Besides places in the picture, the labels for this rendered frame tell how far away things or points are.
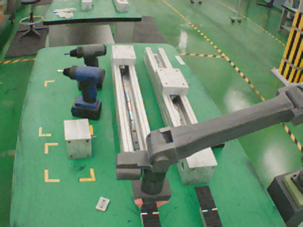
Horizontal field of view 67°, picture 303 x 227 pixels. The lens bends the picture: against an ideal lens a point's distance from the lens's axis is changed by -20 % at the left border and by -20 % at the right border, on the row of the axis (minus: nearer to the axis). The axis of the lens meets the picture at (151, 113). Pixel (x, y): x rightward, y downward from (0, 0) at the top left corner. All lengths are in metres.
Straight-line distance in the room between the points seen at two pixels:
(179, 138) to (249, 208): 0.46
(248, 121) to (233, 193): 0.41
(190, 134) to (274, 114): 0.22
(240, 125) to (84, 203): 0.52
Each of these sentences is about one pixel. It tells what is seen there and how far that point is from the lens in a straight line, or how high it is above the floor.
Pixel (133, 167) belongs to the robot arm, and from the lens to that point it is 0.66.
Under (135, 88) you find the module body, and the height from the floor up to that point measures 0.86.
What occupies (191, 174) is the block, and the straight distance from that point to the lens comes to 0.90.
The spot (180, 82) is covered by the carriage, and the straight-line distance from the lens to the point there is 1.20.
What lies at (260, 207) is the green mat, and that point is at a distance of 0.99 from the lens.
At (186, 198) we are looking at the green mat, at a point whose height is 0.78.
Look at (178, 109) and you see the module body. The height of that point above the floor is 0.84.
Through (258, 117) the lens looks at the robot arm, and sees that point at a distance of 0.64.
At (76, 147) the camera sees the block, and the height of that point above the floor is 0.84.
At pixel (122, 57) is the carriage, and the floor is 0.90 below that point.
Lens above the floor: 1.50
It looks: 37 degrees down
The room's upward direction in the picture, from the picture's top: 9 degrees clockwise
